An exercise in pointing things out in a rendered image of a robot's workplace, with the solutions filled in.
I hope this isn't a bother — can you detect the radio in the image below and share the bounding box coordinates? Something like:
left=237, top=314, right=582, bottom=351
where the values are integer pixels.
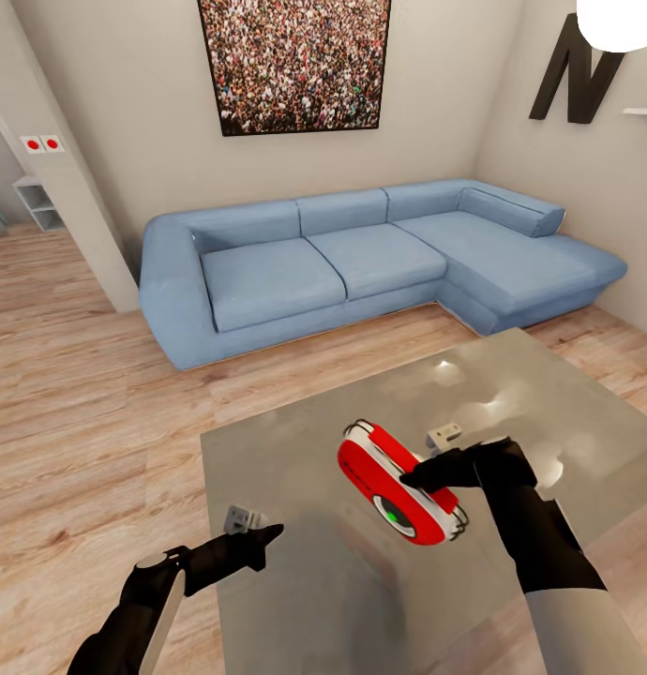
left=338, top=420, right=465, bottom=546

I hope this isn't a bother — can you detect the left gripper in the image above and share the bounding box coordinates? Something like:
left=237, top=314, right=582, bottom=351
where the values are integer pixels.
left=206, top=524, right=284, bottom=584

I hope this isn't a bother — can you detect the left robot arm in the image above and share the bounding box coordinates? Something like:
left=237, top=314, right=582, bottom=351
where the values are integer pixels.
left=67, top=504, right=284, bottom=675

